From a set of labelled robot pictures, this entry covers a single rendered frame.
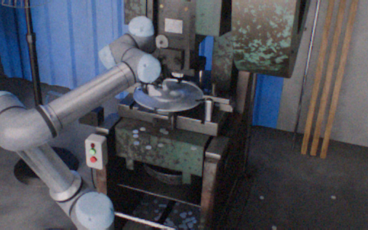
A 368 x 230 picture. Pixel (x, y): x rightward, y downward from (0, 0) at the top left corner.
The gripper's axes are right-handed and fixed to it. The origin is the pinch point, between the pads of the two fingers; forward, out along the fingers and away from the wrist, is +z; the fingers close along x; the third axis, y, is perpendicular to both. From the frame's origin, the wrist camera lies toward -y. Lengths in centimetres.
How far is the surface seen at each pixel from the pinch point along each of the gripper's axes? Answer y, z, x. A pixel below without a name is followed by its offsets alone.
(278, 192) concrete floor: 52, 109, 29
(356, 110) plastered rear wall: 93, 115, 102
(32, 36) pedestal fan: -81, 22, 43
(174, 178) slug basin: 6, 50, -6
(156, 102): -0.6, 11.9, 5.7
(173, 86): 1.7, 18.5, 20.2
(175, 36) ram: 3.2, -4.8, 26.7
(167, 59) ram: 0.9, 2.0, 20.4
